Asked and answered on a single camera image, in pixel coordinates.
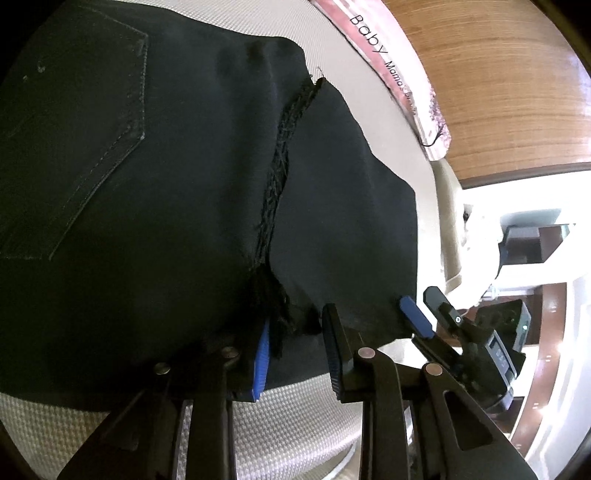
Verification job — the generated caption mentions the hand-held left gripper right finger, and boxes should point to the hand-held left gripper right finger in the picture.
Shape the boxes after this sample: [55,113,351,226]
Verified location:
[321,303,526,480]

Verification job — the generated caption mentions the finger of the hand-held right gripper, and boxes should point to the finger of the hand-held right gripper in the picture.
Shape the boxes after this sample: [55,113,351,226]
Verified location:
[423,285,468,334]
[399,295,463,376]

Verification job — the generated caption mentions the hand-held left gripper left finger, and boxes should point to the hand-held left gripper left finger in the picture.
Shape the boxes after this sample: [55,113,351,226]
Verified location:
[58,318,273,480]

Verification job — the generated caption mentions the black pants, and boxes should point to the black pants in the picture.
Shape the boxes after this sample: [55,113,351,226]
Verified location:
[0,0,422,412]

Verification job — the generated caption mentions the grey woven bed mat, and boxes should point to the grey woven bed mat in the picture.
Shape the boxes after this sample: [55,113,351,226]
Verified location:
[0,0,459,480]

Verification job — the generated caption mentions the beige blanket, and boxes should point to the beige blanket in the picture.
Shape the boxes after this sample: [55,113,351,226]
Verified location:
[430,157,468,289]

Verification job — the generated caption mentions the dark cabinet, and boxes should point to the dark cabinet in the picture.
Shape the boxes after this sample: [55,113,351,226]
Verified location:
[498,223,576,269]

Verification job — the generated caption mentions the wooden headboard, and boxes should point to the wooden headboard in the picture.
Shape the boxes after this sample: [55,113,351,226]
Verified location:
[382,0,591,190]

